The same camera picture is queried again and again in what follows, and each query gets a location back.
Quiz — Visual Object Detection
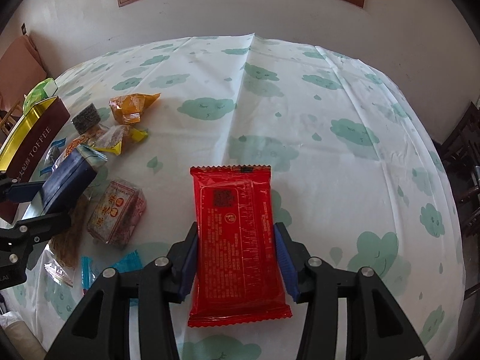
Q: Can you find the pink patterned cake packet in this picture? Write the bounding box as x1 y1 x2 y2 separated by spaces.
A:
86 178 146 249

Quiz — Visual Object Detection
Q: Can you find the dark wooden chair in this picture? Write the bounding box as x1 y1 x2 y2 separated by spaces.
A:
438 101 480 301

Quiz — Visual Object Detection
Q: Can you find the small teal candy wrapper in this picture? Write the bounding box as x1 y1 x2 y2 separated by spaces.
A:
80 256 96 294

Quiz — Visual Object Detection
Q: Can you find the clear peanut snack packet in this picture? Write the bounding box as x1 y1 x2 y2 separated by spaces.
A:
58 125 107 162

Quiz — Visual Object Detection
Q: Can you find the red snack packet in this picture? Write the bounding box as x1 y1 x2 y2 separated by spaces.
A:
188 165 292 328

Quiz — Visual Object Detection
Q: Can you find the teal snack packet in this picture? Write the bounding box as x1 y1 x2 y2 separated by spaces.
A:
110 249 144 307

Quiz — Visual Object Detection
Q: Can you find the grey seaweed snack packet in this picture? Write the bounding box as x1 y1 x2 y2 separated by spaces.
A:
72 103 101 134

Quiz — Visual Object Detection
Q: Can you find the brown dried snack packet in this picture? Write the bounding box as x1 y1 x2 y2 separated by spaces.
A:
43 194 89 288

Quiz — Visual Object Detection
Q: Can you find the green tissue pack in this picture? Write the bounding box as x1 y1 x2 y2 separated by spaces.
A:
22 77 58 115

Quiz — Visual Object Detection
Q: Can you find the blue-ended candy packet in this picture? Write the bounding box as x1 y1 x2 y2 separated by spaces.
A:
39 138 66 179

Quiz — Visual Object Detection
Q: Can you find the maroon gold toffee tin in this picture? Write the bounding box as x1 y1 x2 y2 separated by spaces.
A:
1 97 70 182

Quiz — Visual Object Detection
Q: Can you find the pink cloth covered furniture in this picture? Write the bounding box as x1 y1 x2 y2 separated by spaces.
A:
0 35 47 108

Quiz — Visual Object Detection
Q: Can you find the yellow-edged clear snack packet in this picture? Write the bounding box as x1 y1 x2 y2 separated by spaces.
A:
93 125 148 156

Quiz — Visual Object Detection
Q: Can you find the orange snack packet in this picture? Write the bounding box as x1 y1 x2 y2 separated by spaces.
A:
109 93 161 125

